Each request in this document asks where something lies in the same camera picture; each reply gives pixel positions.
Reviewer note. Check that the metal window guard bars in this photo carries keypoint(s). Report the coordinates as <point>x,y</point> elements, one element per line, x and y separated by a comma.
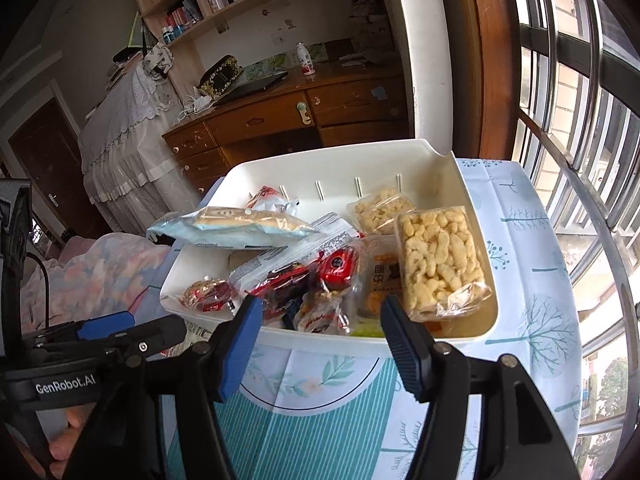
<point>551,35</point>

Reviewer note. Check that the green snack packet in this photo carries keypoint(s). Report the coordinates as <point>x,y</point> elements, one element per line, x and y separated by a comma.
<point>367,331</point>

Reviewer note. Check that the small puffed rice cake packet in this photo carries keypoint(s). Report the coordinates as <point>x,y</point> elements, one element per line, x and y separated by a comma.
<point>382,210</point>

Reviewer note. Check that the dark laptop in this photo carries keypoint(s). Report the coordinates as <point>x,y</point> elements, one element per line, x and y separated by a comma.
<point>250,87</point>

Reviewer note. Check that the black patterned box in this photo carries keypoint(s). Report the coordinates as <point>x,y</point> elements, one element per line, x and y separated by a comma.
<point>222,76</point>

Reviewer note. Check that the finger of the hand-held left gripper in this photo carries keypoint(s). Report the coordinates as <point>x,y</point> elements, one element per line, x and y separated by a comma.
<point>150,337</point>
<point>105,326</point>

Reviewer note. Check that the red candy wrapper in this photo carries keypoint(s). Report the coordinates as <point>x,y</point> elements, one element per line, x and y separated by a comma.
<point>207,294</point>

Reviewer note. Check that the white plastic bin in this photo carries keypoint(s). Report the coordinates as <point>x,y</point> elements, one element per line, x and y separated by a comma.
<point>450,180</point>

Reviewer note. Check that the clear red print bun packet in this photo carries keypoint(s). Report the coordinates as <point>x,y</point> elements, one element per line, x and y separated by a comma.
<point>320,312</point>

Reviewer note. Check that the wooden window frame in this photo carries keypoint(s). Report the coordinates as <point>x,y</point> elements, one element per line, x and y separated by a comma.
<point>492,60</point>

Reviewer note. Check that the large puffed rice cake packet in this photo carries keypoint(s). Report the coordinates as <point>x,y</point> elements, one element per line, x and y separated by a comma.
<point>440,265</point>

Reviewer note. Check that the wooden desk with drawers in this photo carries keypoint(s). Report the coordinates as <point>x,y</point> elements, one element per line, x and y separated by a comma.
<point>350,95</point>

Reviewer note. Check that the brown wooden door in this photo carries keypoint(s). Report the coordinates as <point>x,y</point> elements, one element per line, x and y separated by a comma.
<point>45,160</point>

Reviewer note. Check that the person's left hand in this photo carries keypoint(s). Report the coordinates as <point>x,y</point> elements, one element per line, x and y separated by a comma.
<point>65,447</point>

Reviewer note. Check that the clear bag of red snacks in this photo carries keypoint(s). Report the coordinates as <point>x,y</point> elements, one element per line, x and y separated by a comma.
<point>295,255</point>

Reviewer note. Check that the white drawer safety lock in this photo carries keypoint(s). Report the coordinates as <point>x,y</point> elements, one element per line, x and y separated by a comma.
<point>302,112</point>

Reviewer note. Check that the tree print tablecloth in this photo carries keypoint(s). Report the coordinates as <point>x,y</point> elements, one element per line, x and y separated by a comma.
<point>325,410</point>

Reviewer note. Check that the floral blanket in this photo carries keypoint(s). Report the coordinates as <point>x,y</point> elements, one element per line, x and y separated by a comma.
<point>100,270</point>

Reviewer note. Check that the patterned cloth bag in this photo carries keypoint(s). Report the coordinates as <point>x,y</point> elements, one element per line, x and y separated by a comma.
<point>159,60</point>

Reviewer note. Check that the clear orange puff snack packet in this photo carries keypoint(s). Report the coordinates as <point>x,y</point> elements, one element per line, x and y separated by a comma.
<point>382,280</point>

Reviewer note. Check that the clear bread packet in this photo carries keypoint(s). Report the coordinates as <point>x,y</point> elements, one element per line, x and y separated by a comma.
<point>235,227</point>

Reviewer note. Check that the white drink bottle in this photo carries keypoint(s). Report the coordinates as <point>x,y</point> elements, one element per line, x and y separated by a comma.
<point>306,60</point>

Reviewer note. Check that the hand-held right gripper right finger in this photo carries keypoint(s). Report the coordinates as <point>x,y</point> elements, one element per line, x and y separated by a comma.
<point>407,355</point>

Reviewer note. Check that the doll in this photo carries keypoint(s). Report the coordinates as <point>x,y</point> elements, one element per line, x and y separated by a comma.
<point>365,5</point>

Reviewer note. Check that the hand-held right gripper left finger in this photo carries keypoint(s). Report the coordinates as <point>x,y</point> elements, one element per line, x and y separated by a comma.
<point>240,350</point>

